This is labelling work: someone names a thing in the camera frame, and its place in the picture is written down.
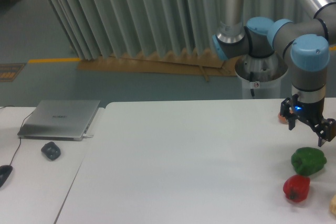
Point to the orange object behind gripper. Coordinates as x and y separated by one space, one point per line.
282 119

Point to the black computer mouse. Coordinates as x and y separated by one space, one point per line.
5 171

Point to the green bell pepper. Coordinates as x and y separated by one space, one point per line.
307 161

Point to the pale green pleated curtain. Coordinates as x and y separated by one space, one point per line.
211 30

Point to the white usb plug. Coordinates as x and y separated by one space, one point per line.
87 136

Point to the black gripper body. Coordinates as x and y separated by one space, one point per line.
307 113

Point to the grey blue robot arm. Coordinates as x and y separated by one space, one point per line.
304 48

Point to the brown cardboard sheet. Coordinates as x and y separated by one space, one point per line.
205 65

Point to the red bell pepper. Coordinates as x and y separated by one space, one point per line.
296 188

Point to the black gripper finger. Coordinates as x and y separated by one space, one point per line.
324 129
287 113

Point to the yellow bell pepper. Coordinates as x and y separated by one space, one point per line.
332 205

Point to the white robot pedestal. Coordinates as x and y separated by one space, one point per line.
260 77

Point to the silver closed laptop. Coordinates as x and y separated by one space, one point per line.
60 120

